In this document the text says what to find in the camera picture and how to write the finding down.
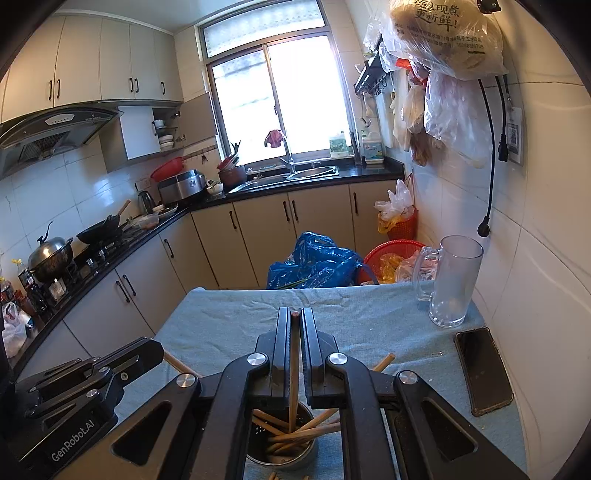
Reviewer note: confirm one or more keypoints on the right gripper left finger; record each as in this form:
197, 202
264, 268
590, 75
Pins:
196, 429

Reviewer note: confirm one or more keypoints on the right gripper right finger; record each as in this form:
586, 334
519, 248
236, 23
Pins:
394, 426

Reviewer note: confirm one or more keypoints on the dark wooden chopstick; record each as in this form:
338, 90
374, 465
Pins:
295, 337

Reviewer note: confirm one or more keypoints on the steel kitchen sink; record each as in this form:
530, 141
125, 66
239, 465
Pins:
271, 181

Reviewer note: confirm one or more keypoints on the black utensil holder cup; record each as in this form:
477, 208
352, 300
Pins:
285, 455

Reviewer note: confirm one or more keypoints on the black smartphone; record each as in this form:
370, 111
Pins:
486, 378

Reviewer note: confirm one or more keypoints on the grey-green table cloth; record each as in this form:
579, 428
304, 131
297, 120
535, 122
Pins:
210, 328

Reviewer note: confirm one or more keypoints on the steel lidded wok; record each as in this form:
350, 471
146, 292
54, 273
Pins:
51, 257

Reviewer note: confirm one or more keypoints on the clear glass beer mug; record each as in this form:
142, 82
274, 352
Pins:
459, 260

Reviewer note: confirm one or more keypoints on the red plastic basket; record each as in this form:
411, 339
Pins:
382, 263

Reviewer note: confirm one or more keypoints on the blue plastic bag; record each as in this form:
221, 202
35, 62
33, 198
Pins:
316, 262

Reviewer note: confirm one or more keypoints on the black frying pan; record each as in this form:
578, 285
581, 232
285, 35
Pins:
104, 229

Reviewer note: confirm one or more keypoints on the red waste bin with bags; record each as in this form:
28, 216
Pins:
398, 216

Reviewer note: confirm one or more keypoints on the silver rice cooker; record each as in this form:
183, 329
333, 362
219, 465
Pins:
177, 188

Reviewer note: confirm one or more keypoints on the dark utensil crock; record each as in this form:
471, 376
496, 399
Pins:
230, 172

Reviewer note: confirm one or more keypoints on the red colander bowl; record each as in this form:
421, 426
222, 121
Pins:
172, 167

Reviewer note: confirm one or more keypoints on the range hood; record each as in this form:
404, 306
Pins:
44, 135

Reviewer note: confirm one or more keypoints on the steel faucet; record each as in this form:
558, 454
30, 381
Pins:
275, 139

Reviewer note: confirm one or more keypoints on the large hanging plastic bag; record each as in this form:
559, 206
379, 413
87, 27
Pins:
450, 37

